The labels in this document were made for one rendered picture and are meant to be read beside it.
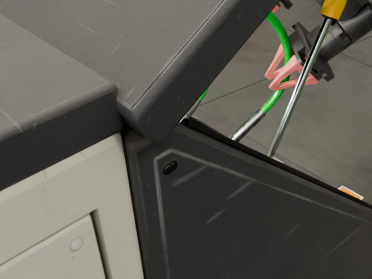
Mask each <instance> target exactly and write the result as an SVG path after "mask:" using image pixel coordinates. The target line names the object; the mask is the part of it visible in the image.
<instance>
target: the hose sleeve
mask: <svg viewBox="0 0 372 279"><path fill-rule="evenodd" d="M264 117H265V113H264V112H263V111H262V110H261V109H258V110H257V111H256V112H254V114H253V115H251V116H250V117H249V118H248V119H247V120H246V121H245V122H244V123H243V124H242V125H241V126H240V127H239V128H238V129H237V130H236V131H235V132H234V133H232V135H231V136H230V137H229V138H230V139H232V140H234V141H236V142H239V141H240V140H241V139H242V138H243V137H244V136H245V135H246V134H247V133H248V132H249V131H250V130H251V129H252V128H253V127H255V126H256V125H257V124H258V123H259V122H260V121H261V120H262V119H263V118H264Z"/></svg>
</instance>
